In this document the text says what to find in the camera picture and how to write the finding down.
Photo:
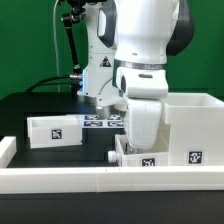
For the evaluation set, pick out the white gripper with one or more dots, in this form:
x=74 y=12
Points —
x=142 y=121

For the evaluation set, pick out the white front drawer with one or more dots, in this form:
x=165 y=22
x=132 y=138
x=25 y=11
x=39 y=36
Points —
x=126 y=156

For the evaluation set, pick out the white drawer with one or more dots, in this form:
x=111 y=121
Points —
x=126 y=156
x=54 y=131

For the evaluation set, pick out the white drawer cabinet box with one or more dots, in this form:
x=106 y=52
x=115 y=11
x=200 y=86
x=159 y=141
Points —
x=191 y=131

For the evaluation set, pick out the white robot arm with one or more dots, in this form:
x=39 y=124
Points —
x=128 y=45

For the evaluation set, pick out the white marker tag plate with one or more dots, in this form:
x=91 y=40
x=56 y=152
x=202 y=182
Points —
x=93 y=121

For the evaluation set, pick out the white front fence bar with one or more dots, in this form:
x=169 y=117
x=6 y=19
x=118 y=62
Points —
x=110 y=179

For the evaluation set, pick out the white fence bar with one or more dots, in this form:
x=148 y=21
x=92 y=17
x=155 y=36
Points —
x=110 y=179
x=7 y=150

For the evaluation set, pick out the white left fence bar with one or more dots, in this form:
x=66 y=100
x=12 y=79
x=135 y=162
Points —
x=7 y=150

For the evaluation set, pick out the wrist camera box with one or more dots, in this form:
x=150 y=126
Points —
x=143 y=84

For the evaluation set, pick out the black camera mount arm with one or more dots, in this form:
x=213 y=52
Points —
x=68 y=20

